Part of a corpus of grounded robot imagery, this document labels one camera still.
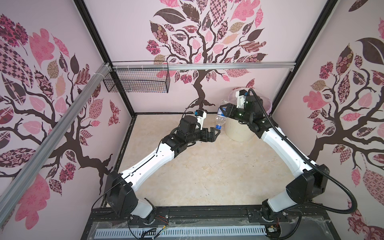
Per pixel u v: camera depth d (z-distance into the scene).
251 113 0.57
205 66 0.95
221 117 0.75
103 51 0.83
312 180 0.41
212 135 0.65
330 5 0.69
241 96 0.67
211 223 0.73
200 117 0.66
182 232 0.70
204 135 0.65
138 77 0.95
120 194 0.40
